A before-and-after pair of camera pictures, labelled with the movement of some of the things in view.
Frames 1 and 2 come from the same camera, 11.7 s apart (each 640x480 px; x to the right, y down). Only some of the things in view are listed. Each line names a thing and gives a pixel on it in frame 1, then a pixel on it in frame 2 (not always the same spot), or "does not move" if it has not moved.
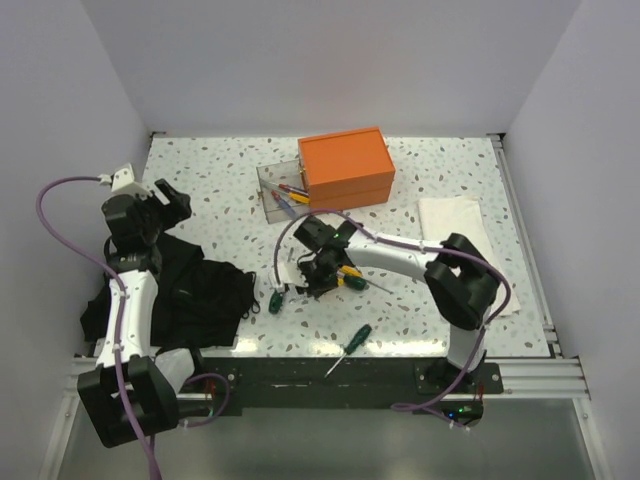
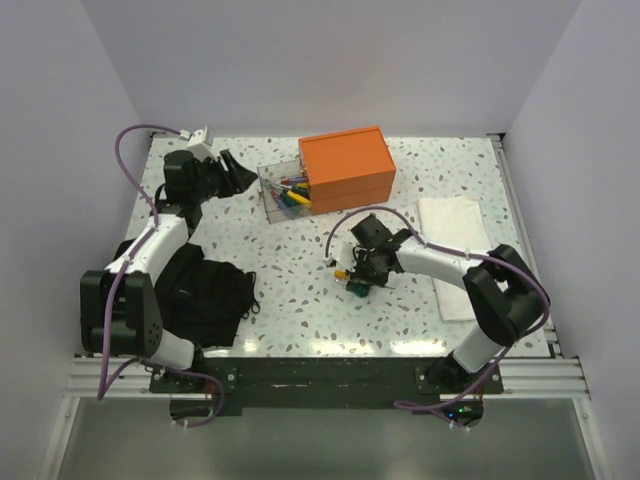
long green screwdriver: x=276 y=302 -> x=288 y=200
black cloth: x=198 y=302 does not move
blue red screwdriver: x=281 y=200 -> x=292 y=181
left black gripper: x=177 y=211 -> x=235 y=180
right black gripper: x=315 y=287 -> x=380 y=281
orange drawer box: x=347 y=169 does not move
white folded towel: x=444 y=217 does not move
